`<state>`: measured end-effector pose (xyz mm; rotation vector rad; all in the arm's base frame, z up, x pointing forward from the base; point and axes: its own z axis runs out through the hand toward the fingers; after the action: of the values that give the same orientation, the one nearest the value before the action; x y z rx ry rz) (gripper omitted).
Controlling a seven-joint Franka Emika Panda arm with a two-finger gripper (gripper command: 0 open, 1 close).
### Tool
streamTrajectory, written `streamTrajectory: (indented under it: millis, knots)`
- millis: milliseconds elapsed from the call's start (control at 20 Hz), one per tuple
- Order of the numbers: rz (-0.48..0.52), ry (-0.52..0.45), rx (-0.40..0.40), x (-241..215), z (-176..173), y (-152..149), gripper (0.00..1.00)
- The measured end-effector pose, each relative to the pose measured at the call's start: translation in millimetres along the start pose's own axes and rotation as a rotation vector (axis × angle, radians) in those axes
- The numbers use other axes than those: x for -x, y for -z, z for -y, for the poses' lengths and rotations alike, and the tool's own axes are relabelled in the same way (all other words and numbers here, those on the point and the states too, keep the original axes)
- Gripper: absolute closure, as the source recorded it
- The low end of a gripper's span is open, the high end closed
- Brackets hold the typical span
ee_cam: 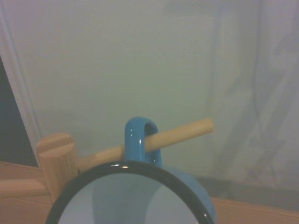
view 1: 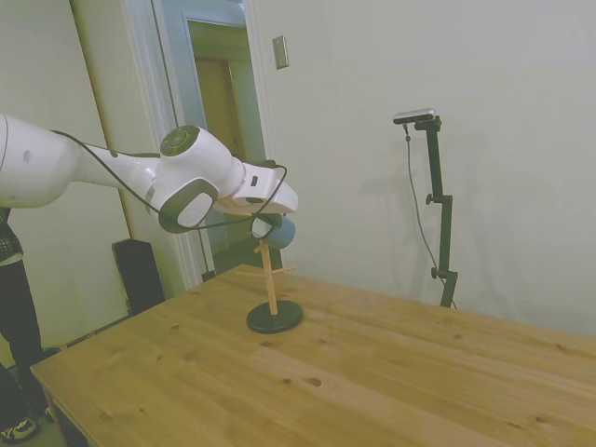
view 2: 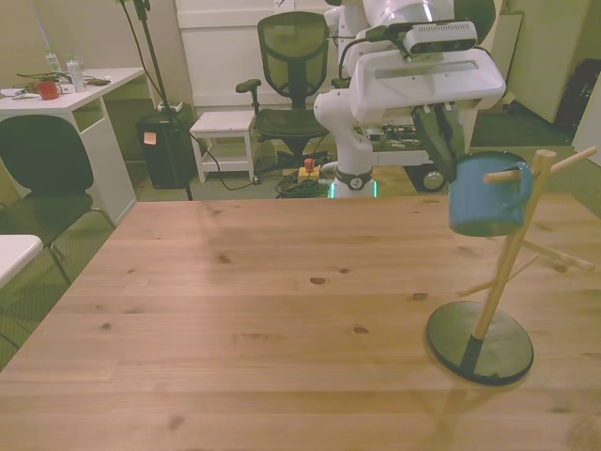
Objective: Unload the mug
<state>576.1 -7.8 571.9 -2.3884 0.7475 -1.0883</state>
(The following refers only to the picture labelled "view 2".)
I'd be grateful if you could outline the black plastic chair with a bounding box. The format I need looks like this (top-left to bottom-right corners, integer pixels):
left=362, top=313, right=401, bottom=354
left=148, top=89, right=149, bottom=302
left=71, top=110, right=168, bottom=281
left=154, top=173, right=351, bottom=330
left=0, top=115, right=117, bottom=288

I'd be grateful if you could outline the red mug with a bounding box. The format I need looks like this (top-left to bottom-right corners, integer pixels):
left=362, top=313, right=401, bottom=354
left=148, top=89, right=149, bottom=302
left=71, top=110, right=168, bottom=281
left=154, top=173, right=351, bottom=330
left=36, top=80, right=63, bottom=101

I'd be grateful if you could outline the small white stool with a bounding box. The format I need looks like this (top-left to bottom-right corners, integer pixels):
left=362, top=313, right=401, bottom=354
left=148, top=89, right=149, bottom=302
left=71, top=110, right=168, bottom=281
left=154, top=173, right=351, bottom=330
left=189, top=110, right=258, bottom=184

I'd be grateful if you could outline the wooden mug tree stand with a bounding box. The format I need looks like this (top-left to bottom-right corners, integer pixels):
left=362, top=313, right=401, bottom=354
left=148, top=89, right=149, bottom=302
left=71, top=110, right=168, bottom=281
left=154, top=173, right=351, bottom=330
left=425, top=146, right=598, bottom=386

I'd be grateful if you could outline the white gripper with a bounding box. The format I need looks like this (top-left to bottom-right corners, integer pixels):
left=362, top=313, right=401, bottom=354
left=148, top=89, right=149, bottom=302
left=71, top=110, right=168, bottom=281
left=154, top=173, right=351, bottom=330
left=349, top=48, right=507, bottom=182

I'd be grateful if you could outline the black mesh office chair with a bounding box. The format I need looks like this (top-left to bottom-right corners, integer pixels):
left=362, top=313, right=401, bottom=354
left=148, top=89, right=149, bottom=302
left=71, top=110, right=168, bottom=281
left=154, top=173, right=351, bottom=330
left=235, top=11, right=332, bottom=182

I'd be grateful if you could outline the yellow red emergency stop button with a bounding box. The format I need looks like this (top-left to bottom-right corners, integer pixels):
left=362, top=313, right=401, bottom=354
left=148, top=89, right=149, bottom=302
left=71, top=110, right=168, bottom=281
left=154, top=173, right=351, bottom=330
left=298, top=158, right=321, bottom=184

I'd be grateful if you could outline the white wheeled equipment cart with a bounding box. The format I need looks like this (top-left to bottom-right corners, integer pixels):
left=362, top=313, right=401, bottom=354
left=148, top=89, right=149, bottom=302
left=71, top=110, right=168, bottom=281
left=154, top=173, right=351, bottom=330
left=368, top=105, right=478, bottom=194

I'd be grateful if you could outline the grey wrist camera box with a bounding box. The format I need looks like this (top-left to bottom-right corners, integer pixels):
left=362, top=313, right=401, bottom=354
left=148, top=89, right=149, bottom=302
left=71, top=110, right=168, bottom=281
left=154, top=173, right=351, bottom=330
left=403, top=21, right=479, bottom=60

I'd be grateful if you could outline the white desk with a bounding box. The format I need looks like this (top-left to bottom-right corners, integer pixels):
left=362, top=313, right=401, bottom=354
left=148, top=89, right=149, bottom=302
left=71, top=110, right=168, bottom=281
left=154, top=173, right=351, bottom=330
left=0, top=67, right=146, bottom=225

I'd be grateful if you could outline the white table corner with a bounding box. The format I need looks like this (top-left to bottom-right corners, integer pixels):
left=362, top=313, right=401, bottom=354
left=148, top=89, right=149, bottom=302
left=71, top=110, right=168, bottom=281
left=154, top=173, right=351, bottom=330
left=0, top=233, right=43, bottom=290

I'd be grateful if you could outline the black tripod stand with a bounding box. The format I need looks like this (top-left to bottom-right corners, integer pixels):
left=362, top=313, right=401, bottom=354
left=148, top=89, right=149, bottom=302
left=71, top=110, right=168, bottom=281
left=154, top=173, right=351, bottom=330
left=115, top=0, right=194, bottom=202

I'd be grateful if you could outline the clear plastic bottle green cap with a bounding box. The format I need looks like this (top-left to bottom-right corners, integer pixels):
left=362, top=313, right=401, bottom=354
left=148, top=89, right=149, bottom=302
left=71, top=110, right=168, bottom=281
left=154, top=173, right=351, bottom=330
left=65, top=53, right=87, bottom=93

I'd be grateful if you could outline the white leaning board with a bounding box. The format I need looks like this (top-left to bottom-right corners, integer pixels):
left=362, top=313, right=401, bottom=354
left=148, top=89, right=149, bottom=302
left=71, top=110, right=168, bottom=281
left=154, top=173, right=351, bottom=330
left=492, top=9, right=525, bottom=95

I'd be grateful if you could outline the black computer tower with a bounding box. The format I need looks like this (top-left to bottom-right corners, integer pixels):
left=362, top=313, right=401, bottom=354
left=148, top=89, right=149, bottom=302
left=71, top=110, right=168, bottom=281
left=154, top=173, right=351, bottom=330
left=135, top=115, right=196, bottom=190

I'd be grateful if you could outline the coiled dark cable bundle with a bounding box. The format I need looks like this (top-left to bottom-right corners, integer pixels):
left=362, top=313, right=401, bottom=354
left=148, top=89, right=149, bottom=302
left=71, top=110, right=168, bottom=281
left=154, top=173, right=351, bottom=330
left=274, top=176, right=332, bottom=199

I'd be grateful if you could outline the blue enamel mug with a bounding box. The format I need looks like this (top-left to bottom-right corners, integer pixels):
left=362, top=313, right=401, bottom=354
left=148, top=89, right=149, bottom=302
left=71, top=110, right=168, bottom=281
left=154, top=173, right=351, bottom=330
left=448, top=149, right=535, bottom=238

